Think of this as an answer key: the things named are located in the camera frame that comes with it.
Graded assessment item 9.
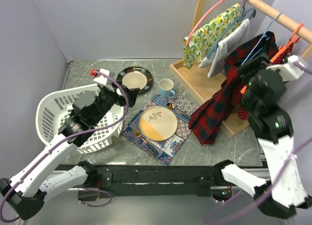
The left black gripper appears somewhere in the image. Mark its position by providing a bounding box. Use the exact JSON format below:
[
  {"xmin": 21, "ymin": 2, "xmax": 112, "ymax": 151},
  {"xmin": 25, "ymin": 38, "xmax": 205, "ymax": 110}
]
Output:
[{"xmin": 91, "ymin": 81, "xmax": 139, "ymax": 124}]

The light blue wire hanger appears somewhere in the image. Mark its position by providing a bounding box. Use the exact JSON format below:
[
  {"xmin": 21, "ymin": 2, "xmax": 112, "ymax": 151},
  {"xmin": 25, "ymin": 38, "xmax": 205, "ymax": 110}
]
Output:
[{"xmin": 241, "ymin": 12, "xmax": 283, "ymax": 65}]

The red polka dot skirt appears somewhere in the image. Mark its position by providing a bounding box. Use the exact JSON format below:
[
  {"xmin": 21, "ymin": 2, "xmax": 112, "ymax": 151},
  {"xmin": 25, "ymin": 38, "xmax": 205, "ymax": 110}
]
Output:
[{"xmin": 231, "ymin": 42, "xmax": 294, "ymax": 120}]

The white cloth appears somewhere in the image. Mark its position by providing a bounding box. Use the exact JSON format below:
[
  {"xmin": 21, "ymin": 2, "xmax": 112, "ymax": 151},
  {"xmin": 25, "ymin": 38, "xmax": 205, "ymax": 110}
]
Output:
[{"xmin": 199, "ymin": 19, "xmax": 250, "ymax": 78}]

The orange plastic hanger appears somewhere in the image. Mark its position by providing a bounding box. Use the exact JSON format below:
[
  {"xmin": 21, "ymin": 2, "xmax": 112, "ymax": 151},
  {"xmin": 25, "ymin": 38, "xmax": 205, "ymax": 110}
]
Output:
[{"xmin": 236, "ymin": 23, "xmax": 304, "ymax": 95}]

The dark blue hanger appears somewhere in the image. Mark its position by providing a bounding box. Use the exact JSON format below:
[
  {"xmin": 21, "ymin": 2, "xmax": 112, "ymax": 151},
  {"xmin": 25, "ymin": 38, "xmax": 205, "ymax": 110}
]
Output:
[{"xmin": 205, "ymin": 0, "xmax": 256, "ymax": 59}]

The red plaid garment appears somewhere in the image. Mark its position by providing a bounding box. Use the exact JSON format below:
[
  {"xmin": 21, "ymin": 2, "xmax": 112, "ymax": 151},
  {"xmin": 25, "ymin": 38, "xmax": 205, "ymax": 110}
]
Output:
[{"xmin": 189, "ymin": 31, "xmax": 278, "ymax": 145}]

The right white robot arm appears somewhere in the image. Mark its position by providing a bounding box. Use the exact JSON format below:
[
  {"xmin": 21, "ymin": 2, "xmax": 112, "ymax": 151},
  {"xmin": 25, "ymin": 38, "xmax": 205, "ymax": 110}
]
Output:
[{"xmin": 213, "ymin": 53, "xmax": 312, "ymax": 219}]

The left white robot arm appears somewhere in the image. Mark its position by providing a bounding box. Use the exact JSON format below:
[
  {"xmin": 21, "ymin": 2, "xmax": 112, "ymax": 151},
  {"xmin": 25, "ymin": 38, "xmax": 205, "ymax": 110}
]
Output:
[{"xmin": 0, "ymin": 85, "xmax": 139, "ymax": 220}]

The pink hanger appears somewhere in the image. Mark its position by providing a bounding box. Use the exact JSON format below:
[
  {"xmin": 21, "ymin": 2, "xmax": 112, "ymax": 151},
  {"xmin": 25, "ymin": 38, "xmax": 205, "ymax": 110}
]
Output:
[{"xmin": 186, "ymin": 0, "xmax": 231, "ymax": 37}]

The dark rimmed striped plate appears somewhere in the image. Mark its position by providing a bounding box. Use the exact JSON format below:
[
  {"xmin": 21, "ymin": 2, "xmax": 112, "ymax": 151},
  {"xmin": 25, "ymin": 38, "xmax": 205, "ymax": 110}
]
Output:
[{"xmin": 116, "ymin": 66, "xmax": 154, "ymax": 95}]

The blue ceramic mug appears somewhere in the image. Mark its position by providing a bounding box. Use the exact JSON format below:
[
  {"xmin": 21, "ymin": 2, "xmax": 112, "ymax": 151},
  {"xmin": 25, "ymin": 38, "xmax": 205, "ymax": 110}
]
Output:
[{"xmin": 158, "ymin": 79, "xmax": 176, "ymax": 99}]

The gold fork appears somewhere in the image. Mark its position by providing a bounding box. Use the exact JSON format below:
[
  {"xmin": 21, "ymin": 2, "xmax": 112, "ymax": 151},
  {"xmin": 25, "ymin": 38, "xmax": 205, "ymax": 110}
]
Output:
[{"xmin": 133, "ymin": 128, "xmax": 159, "ymax": 155}]

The gold spoon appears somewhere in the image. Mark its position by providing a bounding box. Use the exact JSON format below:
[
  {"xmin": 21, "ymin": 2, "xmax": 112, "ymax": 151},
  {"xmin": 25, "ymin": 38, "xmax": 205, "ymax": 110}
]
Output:
[{"xmin": 167, "ymin": 102, "xmax": 189, "ymax": 119}]

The cream and yellow plate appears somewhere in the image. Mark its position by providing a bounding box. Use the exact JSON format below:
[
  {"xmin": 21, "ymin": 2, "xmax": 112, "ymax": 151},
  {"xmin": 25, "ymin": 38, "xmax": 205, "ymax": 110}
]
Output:
[{"xmin": 138, "ymin": 106, "xmax": 178, "ymax": 142}]

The patterned blue placemat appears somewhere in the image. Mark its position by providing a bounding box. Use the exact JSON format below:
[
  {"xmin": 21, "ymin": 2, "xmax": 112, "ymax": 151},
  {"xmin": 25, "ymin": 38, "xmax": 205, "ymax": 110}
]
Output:
[{"xmin": 122, "ymin": 92, "xmax": 198, "ymax": 165}]

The wooden clothes rack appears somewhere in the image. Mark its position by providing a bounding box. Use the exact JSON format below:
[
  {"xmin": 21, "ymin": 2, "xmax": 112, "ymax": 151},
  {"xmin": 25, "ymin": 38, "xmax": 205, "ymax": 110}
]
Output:
[{"xmin": 170, "ymin": 0, "xmax": 312, "ymax": 137}]

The lemon print cloth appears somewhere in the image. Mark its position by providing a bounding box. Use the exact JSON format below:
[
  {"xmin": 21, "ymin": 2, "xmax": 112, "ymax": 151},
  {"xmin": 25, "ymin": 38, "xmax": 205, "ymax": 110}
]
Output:
[{"xmin": 183, "ymin": 3, "xmax": 241, "ymax": 69}]

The white plastic laundry basket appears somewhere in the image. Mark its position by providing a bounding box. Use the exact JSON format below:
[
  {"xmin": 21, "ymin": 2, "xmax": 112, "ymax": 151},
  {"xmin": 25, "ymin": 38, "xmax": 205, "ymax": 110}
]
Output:
[{"xmin": 36, "ymin": 83, "xmax": 124, "ymax": 154}]

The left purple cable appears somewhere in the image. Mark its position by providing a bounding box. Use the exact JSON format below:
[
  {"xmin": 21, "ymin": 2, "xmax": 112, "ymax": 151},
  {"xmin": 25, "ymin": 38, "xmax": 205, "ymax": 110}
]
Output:
[{"xmin": 0, "ymin": 71, "xmax": 130, "ymax": 222}]

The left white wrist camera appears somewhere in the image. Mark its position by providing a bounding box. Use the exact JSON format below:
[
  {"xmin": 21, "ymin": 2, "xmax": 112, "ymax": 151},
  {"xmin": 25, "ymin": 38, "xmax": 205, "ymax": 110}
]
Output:
[{"xmin": 90, "ymin": 68, "xmax": 114, "ymax": 91}]

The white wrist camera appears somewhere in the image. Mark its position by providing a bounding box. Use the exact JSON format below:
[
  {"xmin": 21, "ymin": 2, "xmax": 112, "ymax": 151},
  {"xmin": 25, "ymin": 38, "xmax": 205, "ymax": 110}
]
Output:
[
  {"xmin": 266, "ymin": 55, "xmax": 308, "ymax": 82},
  {"xmin": 90, "ymin": 68, "xmax": 114, "ymax": 91}
]

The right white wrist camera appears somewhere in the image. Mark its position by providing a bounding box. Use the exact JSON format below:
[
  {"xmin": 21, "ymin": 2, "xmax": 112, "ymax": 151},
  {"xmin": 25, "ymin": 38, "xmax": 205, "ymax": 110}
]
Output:
[{"xmin": 266, "ymin": 55, "xmax": 308, "ymax": 82}]

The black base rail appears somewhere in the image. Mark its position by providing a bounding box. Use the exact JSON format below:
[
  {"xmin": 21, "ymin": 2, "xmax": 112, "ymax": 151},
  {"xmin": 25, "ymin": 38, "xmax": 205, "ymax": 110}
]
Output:
[{"xmin": 56, "ymin": 161, "xmax": 266, "ymax": 199}]

